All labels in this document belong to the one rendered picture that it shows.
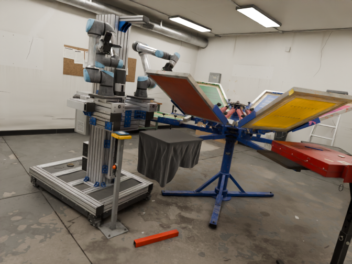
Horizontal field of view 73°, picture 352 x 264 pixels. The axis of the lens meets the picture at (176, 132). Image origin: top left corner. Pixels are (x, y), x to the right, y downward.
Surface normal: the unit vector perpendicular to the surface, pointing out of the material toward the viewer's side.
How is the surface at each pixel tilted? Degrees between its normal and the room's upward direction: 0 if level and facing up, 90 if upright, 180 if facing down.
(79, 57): 89
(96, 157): 90
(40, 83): 90
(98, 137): 90
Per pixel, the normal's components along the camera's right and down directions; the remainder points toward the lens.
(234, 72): -0.72, 0.04
